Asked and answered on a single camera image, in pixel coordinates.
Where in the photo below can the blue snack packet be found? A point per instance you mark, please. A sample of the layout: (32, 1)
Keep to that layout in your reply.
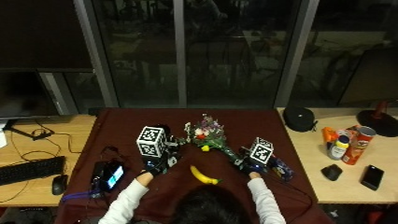
(283, 168)

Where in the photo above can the black monitor stand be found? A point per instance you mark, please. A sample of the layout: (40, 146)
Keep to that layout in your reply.
(24, 130)

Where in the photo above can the white marker cube right glove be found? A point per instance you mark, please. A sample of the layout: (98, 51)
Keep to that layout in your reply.
(261, 151)

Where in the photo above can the black ergonomic mouse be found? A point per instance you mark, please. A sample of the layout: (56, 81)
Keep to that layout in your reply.
(332, 172)

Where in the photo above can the black keyboard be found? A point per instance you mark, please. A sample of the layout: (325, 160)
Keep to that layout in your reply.
(31, 170)

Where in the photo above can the person's right hand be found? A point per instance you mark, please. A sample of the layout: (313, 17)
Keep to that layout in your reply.
(249, 165)

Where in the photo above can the grey window frame post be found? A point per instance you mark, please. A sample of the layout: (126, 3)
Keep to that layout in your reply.
(98, 56)
(180, 53)
(295, 53)

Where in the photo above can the black monitor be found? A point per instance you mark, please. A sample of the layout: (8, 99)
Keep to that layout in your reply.
(24, 93)

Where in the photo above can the dark red tablecloth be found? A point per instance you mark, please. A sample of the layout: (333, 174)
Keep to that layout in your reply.
(249, 124)

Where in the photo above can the yellow banana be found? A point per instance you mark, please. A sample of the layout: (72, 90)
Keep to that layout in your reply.
(201, 176)

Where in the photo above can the black lamp base red stem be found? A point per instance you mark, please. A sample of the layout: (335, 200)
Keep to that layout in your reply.
(380, 120)

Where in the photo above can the orange packet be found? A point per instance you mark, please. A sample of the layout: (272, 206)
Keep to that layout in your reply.
(329, 135)

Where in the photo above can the red chip can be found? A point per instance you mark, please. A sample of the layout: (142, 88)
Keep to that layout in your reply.
(358, 145)

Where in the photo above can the white marker cube glove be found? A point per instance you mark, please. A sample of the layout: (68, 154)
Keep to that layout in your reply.
(152, 141)
(261, 151)

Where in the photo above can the white marker cube left glove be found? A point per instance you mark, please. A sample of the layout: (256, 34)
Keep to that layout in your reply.
(152, 141)

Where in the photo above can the black computer mouse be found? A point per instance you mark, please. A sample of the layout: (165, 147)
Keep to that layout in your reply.
(59, 184)

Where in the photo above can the black smartphone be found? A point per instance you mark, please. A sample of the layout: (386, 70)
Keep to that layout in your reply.
(372, 177)

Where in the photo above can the flower bouquet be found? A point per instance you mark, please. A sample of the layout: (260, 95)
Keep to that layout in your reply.
(209, 135)

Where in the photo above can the person's left hand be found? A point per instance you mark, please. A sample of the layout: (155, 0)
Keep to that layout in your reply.
(156, 164)

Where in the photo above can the black round case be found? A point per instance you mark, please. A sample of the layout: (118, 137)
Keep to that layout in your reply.
(299, 118)

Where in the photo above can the black device with lit screen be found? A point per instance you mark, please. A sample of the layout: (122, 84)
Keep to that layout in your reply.
(108, 178)

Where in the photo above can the dark board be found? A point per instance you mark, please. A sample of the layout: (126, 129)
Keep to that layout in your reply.
(370, 77)

